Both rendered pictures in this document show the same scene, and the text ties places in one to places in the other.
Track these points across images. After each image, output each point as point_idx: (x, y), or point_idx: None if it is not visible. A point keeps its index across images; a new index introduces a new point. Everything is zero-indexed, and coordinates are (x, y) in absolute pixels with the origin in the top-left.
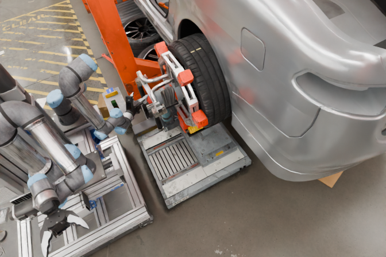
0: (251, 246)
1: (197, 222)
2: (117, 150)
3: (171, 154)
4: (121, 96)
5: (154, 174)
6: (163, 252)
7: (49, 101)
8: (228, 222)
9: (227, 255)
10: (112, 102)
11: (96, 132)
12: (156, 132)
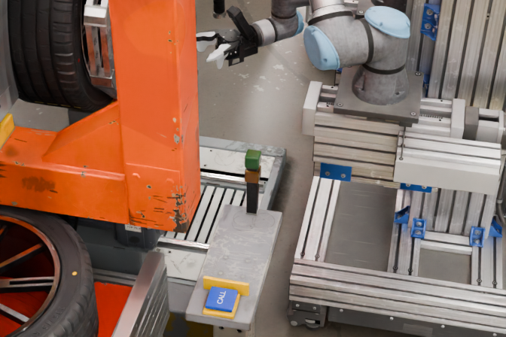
0: (208, 70)
1: (254, 125)
2: (312, 241)
3: (195, 220)
4: (202, 271)
5: (264, 202)
6: None
7: (403, 13)
8: (208, 101)
9: (251, 80)
10: (257, 153)
11: None
12: (178, 280)
